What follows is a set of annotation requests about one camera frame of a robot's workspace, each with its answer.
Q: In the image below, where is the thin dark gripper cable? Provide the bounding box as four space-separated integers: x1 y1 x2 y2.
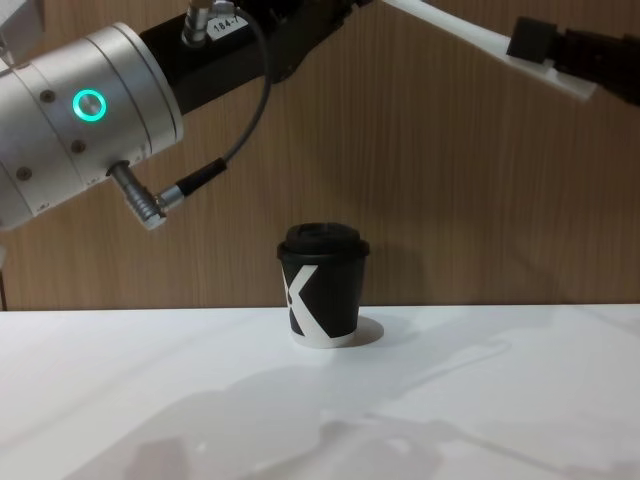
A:
106 0 274 232

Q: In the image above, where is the black plastic cup lid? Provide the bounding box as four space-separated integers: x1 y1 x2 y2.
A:
276 221 372 262

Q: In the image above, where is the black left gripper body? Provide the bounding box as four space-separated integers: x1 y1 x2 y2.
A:
139 0 374 117

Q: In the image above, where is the black paper cup white mark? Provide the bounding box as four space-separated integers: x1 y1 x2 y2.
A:
279 253 369 350

